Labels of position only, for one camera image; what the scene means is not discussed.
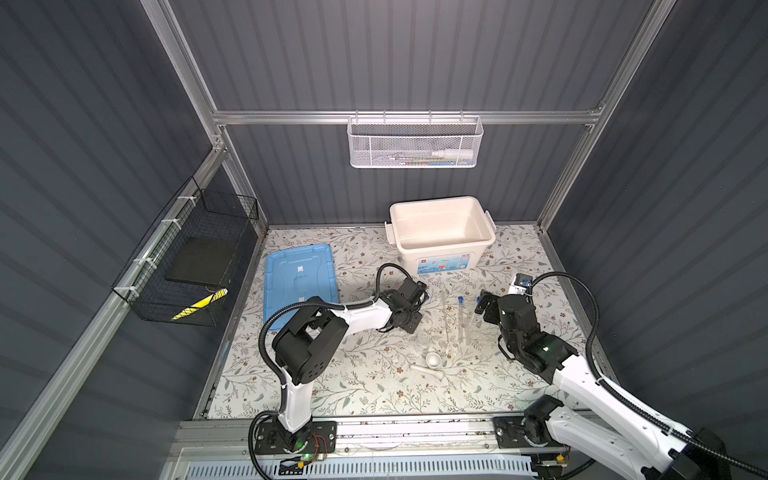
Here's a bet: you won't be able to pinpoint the blue capped test tube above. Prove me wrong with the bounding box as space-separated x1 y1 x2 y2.
457 296 466 344

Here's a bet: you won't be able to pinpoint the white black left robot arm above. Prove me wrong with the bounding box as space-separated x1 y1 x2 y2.
270 278 428 434

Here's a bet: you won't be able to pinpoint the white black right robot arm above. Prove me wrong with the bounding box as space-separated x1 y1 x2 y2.
475 291 732 479

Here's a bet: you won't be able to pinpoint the clear plastic test tube rack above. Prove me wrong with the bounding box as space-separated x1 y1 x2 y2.
425 288 480 369

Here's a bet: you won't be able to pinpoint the white porcelain mortar bowl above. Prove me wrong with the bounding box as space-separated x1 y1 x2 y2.
425 352 442 369

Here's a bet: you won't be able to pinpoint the white plastic storage bin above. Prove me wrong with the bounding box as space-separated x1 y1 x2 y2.
385 196 496 276

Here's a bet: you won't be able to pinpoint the blue plastic bin lid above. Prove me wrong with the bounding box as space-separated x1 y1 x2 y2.
263 244 339 322

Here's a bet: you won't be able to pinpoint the white tube in basket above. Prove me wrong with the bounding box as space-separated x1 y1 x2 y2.
431 149 475 162

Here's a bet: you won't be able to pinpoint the yellow black striped tape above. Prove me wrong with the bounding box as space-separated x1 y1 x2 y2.
172 288 228 321

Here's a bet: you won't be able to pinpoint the black foam pad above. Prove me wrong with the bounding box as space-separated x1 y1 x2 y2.
165 237 236 287

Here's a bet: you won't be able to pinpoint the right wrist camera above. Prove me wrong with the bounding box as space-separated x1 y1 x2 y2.
508 273 534 296

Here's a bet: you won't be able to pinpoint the black corrugated left cable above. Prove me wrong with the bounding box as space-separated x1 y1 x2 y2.
257 262 415 385

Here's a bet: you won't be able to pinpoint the black corrugated cable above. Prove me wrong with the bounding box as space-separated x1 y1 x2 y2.
527 271 768 480
257 262 415 385

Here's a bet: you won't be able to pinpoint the white wire mesh basket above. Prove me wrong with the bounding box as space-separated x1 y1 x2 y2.
346 114 484 169

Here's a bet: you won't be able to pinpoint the black wire wall basket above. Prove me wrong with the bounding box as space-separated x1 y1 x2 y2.
112 179 260 327

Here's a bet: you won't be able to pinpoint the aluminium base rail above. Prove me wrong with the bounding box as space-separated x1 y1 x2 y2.
161 410 607 480

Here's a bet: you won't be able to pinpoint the black corrugated right cable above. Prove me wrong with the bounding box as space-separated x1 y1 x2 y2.
527 271 768 480

